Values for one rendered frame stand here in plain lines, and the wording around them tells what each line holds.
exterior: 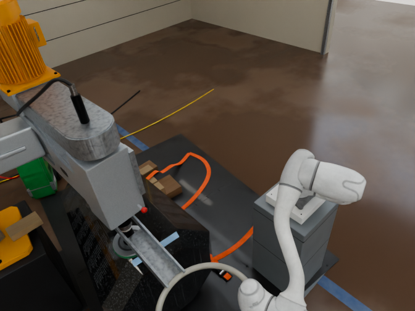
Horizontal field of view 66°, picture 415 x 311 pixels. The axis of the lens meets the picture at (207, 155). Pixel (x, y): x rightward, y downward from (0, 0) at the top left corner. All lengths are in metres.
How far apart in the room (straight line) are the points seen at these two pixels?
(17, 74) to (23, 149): 0.43
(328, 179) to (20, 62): 1.56
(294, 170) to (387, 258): 1.86
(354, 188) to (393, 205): 2.16
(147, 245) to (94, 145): 0.70
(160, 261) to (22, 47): 1.29
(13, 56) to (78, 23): 5.28
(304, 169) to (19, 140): 1.54
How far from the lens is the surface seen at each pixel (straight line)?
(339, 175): 1.36
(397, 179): 3.81
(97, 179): 1.49
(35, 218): 2.44
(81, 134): 1.39
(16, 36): 1.89
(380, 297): 2.89
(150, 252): 1.81
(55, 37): 7.01
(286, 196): 1.36
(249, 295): 1.29
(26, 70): 1.90
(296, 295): 1.31
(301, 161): 1.38
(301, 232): 2.04
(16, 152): 2.09
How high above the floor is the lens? 2.41
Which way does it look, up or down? 40 degrees down
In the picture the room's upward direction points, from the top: 6 degrees counter-clockwise
